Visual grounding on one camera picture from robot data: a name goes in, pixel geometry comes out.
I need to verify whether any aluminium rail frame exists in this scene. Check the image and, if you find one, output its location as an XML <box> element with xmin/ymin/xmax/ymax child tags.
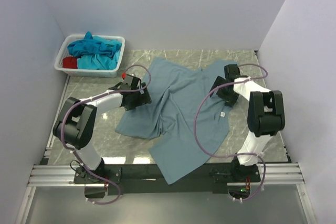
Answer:
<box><xmin>27</xmin><ymin>163</ymin><xmax>305</xmax><ymax>187</ymax></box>

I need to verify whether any white plastic laundry basket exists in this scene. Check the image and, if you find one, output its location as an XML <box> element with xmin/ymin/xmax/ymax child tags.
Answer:
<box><xmin>54</xmin><ymin>34</ymin><xmax>125</xmax><ymax>78</ymax></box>

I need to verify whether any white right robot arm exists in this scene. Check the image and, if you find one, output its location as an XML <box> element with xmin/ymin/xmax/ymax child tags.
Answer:
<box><xmin>211</xmin><ymin>64</ymin><xmax>285</xmax><ymax>182</ymax></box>

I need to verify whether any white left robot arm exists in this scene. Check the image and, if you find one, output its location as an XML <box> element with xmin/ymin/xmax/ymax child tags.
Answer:
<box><xmin>52</xmin><ymin>74</ymin><xmax>152</xmax><ymax>183</ymax></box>

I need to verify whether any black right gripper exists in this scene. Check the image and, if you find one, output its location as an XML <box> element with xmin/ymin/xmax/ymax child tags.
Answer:
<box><xmin>209</xmin><ymin>76</ymin><xmax>239</xmax><ymax>106</ymax></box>

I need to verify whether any black base crossbar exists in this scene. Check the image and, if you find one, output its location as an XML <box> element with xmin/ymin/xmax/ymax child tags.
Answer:
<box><xmin>73</xmin><ymin>160</ymin><xmax>261</xmax><ymax>198</ymax></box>

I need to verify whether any grey-blue t shirt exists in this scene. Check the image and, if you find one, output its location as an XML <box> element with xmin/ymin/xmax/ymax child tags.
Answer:
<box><xmin>115</xmin><ymin>57</ymin><xmax>231</xmax><ymax>179</ymax></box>

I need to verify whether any bright blue t shirt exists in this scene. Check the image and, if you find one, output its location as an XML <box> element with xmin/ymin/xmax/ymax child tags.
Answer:
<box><xmin>67</xmin><ymin>32</ymin><xmax>122</xmax><ymax>58</ymax></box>

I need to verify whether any red garment in basket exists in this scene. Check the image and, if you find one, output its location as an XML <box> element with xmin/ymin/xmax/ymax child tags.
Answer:
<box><xmin>62</xmin><ymin>56</ymin><xmax>78</xmax><ymax>69</ymax></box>

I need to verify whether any light blue t shirt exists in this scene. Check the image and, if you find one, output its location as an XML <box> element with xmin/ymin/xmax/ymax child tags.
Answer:
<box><xmin>77</xmin><ymin>54</ymin><xmax>119</xmax><ymax>70</ymax></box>

